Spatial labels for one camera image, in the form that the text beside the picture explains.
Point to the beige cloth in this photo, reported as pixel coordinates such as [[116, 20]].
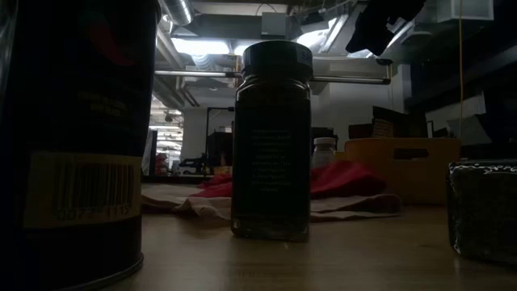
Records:
[[177, 200]]

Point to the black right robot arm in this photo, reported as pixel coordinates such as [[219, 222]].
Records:
[[375, 28]]

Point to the green-lid square spice jar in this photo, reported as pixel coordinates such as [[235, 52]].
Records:
[[270, 161]]

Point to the black monitor box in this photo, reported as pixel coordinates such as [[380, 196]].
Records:
[[323, 132]]

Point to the ceiling light panel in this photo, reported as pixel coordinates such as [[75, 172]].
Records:
[[200, 46]]

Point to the yellow round cap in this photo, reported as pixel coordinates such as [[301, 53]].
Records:
[[81, 121]]

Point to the green herb jar with label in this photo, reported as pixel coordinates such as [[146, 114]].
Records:
[[484, 210]]

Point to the silver horizontal pipe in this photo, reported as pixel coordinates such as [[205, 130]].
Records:
[[194, 73]]

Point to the silver ventilation duct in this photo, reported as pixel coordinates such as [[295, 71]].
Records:
[[179, 10]]

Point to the black equipment rack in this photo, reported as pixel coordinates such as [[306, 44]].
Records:
[[220, 147]]

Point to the white-lid spice jar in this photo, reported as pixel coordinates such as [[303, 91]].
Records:
[[324, 155]]

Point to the black aluminium table frame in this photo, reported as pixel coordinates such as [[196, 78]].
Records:
[[169, 178]]

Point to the yellow plastic bin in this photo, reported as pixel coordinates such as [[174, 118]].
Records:
[[371, 178]]

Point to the red cloth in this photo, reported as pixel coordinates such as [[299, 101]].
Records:
[[347, 180]]

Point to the grey ceiling box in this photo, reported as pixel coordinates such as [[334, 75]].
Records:
[[274, 24]]

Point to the black background boxes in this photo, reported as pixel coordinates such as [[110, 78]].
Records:
[[400, 121]]

